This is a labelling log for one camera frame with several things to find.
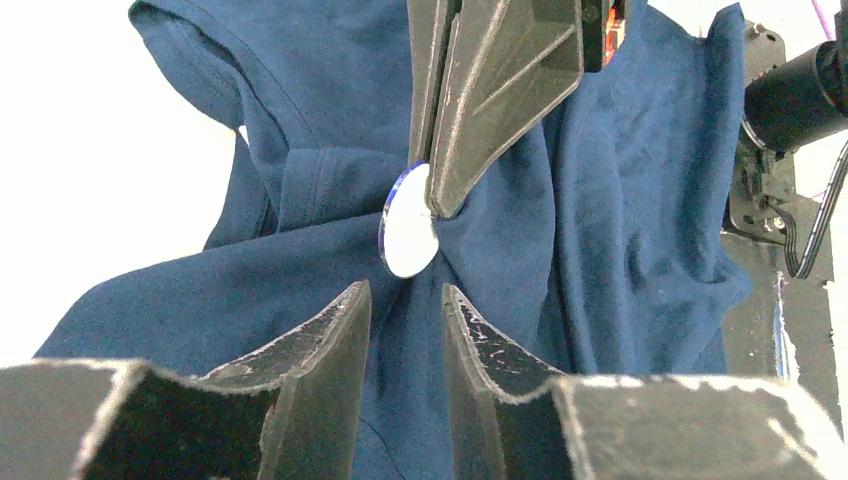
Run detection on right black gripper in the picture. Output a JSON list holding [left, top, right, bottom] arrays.
[[582, 0, 848, 439]]

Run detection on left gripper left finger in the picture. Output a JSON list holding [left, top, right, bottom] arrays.
[[1, 281, 371, 479]]

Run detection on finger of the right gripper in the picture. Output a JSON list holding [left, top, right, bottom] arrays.
[[427, 1, 584, 218], [407, 0, 461, 166]]

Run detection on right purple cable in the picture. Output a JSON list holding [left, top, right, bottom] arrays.
[[811, 0, 837, 41]]

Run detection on navy blue t-shirt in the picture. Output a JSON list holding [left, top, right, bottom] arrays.
[[38, 1, 750, 479]]

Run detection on round blue brooch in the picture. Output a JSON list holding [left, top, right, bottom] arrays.
[[378, 162, 439, 279]]

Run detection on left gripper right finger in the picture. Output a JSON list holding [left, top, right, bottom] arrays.
[[442, 284, 847, 479]]

